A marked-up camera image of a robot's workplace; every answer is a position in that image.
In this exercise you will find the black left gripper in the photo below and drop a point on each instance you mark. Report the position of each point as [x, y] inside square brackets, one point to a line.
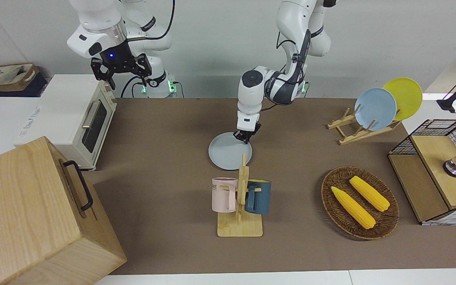
[249, 128]

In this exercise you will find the dark teal mug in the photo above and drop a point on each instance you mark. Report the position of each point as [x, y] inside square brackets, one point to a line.
[260, 198]

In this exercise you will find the brown wicker basket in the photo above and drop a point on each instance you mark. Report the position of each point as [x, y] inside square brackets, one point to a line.
[370, 229]

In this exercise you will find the white toaster oven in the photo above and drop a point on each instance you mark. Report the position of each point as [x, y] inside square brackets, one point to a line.
[61, 114]

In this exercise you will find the gray round plate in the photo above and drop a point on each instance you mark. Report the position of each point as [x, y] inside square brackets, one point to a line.
[226, 152]

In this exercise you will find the pink mug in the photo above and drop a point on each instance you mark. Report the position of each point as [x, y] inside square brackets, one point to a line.
[222, 196]

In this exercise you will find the wooden plate rack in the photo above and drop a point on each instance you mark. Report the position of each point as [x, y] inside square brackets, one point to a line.
[354, 135]

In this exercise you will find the dark blue crate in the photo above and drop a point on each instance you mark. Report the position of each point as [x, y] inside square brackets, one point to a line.
[34, 93]

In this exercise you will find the wooden drawer cabinet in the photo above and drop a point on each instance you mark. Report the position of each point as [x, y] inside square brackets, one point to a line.
[22, 221]

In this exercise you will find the yellow plate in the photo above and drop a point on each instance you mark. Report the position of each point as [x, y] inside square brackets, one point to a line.
[408, 95]

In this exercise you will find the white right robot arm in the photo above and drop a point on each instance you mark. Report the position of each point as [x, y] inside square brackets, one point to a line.
[93, 23]

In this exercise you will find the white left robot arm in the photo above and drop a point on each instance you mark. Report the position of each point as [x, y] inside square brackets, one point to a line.
[291, 16]

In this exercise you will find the wooden mug tree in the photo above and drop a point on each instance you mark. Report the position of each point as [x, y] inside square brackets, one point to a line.
[240, 227]

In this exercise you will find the yellow corn cob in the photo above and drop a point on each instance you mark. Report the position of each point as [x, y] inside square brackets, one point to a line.
[370, 194]
[352, 208]

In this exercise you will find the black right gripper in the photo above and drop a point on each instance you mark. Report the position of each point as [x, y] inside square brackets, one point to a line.
[119, 61]

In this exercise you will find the light blue plate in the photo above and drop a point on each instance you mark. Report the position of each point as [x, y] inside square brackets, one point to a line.
[374, 109]

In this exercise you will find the brown table mat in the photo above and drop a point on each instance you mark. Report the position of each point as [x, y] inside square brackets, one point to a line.
[164, 190]

